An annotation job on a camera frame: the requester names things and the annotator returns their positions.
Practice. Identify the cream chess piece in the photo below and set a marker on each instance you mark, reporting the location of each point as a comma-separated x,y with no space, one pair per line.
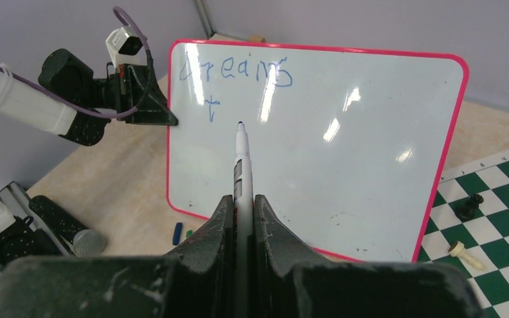
458,250

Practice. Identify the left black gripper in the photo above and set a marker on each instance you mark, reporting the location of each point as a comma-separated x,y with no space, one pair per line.
134,86

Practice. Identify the blue marker cap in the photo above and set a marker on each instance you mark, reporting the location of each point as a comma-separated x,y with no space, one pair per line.
177,234

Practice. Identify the black grey microphone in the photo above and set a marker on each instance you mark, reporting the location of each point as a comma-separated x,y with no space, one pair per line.
82,240

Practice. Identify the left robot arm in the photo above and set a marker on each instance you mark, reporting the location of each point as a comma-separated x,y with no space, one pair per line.
69,102

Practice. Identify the black chess pawn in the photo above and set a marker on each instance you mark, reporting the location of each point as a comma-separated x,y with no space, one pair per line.
465,211

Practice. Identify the green white chessboard mat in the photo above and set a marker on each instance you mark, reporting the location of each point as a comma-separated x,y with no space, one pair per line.
486,237

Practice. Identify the white board with pink frame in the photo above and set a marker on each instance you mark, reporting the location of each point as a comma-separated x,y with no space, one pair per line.
347,144

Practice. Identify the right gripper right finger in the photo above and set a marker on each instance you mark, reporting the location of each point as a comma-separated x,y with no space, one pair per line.
296,281

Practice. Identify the blue capped marker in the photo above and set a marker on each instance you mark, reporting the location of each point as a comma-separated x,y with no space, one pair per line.
243,212

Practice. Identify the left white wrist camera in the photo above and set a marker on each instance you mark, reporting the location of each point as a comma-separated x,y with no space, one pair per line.
123,46

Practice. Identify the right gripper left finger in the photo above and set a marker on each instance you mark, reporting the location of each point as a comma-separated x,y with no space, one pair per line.
194,279

